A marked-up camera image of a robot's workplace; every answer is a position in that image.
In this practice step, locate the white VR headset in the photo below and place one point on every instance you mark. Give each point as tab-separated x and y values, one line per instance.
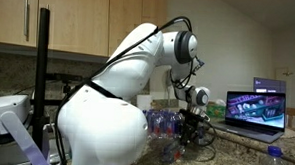
6	108

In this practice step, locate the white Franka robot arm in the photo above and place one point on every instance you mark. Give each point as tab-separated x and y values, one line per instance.
102	130

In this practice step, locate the green tissue box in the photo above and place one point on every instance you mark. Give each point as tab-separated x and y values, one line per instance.
217	111

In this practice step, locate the black camera stand pole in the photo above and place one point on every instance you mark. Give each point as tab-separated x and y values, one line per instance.
42	54

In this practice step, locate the silver open laptop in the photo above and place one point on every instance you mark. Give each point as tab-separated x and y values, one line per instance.
254	109

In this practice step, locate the white paper towel roll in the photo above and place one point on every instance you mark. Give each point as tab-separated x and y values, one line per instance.
144	102

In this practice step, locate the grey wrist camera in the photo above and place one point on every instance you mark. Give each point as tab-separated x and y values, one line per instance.
206	117

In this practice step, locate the wooden wall cabinet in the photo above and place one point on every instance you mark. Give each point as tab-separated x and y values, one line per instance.
73	19

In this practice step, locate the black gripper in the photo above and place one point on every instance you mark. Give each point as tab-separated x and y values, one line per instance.
190	122

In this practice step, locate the wrapped pack of water bottles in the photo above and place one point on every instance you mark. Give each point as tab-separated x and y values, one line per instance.
162	124

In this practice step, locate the woven placemat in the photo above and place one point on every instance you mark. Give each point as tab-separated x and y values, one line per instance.
290	133

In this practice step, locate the purple screen monitor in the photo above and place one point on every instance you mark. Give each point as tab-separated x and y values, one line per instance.
269	85

